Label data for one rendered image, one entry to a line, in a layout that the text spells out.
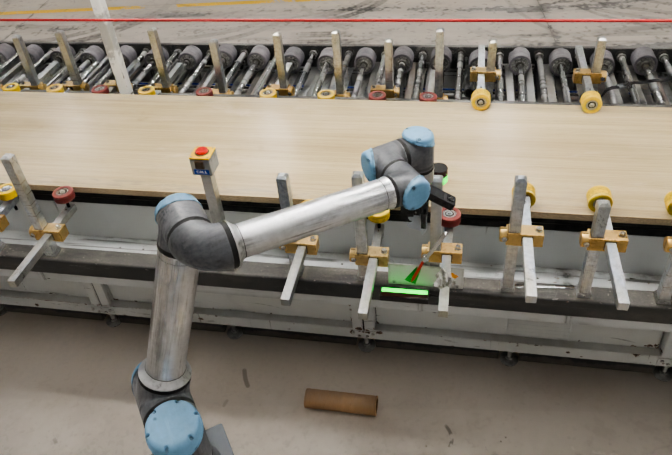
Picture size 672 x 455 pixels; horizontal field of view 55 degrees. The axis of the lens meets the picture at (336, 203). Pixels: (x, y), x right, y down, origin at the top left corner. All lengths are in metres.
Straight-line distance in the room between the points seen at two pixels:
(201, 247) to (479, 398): 1.69
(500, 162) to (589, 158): 0.33
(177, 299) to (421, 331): 1.41
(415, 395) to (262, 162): 1.18
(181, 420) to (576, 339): 1.70
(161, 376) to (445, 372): 1.43
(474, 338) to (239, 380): 1.05
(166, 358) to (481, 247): 1.22
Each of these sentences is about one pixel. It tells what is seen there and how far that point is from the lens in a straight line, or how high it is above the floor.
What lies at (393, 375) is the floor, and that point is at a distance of 2.92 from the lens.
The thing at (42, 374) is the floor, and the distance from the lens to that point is 3.35.
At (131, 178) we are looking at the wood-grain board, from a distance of 2.69.
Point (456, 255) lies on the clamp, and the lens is 2.18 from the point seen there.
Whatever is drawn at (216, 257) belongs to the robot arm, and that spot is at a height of 1.38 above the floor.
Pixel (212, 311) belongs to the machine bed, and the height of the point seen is 0.17.
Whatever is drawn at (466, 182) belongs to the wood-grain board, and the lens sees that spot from 2.43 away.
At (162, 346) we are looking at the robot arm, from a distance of 1.83.
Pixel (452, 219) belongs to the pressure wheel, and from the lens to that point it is 2.25.
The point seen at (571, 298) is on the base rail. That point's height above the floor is 0.70.
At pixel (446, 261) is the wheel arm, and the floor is 0.86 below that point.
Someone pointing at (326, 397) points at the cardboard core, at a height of 0.08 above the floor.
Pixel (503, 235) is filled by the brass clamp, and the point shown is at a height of 0.96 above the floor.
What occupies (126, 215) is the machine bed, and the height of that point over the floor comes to 0.75.
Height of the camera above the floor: 2.36
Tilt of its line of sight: 39 degrees down
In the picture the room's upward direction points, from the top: 6 degrees counter-clockwise
